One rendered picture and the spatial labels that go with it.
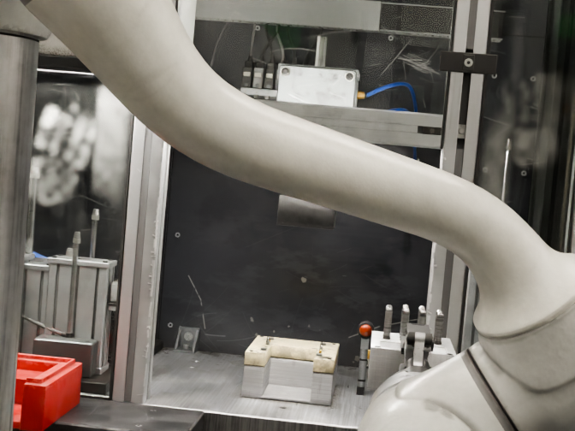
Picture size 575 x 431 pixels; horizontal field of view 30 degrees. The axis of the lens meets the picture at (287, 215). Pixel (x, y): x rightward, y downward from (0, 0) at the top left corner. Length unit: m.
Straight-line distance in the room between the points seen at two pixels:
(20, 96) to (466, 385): 0.43
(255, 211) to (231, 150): 1.09
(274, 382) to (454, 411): 0.82
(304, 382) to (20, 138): 0.84
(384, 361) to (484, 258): 0.40
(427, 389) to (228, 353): 1.06
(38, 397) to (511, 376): 0.66
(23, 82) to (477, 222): 0.39
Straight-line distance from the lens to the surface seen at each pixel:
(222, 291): 1.89
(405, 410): 0.85
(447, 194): 0.81
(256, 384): 1.57
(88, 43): 0.77
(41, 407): 1.33
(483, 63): 1.43
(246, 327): 1.89
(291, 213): 1.61
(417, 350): 1.08
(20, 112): 0.92
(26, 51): 0.92
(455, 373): 0.87
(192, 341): 1.90
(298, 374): 1.64
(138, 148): 1.46
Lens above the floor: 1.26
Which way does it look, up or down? 3 degrees down
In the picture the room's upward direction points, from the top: 5 degrees clockwise
